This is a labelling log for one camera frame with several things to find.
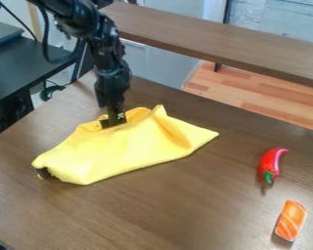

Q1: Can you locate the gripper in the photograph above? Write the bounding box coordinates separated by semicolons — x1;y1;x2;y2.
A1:
92;69;133;129

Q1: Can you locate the yellow cloth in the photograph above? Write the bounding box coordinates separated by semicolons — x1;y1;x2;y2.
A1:
30;104;221;187

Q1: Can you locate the black desk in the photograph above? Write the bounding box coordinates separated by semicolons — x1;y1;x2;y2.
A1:
0;19;96;141

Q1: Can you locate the wooden bench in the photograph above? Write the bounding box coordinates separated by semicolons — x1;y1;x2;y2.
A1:
99;1;313;88

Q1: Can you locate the red toy pepper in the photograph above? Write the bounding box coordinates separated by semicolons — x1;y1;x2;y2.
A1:
256;146;291;186

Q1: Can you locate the orange toy sushi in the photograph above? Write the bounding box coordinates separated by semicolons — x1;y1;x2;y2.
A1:
272;199;310;243

